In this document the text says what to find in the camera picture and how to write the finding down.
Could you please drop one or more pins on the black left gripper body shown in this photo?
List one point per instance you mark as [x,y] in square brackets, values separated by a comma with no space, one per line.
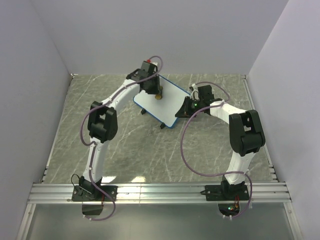
[153,86]

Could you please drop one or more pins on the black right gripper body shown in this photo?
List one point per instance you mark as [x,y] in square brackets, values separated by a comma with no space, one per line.
[195,106]

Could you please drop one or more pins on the yellow black whiteboard eraser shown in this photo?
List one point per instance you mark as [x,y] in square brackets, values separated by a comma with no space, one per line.
[159,95]

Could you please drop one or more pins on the blue framed whiteboard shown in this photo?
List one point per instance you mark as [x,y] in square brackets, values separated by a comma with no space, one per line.
[164,109]

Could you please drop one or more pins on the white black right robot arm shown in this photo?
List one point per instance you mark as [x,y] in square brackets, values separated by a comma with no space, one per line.
[246,137]

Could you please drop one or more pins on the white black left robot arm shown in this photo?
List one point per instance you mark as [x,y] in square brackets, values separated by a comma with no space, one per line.
[102,124]

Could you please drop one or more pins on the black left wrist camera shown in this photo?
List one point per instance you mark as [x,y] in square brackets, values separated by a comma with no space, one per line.
[147,69]

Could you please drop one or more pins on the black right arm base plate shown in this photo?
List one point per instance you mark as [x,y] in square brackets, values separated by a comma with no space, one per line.
[225,193]

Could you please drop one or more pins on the aluminium right side rail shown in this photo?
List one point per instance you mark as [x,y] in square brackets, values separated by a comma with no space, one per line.
[271,168]

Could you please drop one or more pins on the aluminium rail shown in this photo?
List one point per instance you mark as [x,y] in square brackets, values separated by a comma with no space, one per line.
[156,193]
[271,168]

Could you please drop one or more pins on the aluminium front rail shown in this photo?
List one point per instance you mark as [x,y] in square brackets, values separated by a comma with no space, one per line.
[156,193]

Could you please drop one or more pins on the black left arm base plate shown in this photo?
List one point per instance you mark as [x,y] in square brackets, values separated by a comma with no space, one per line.
[81,195]

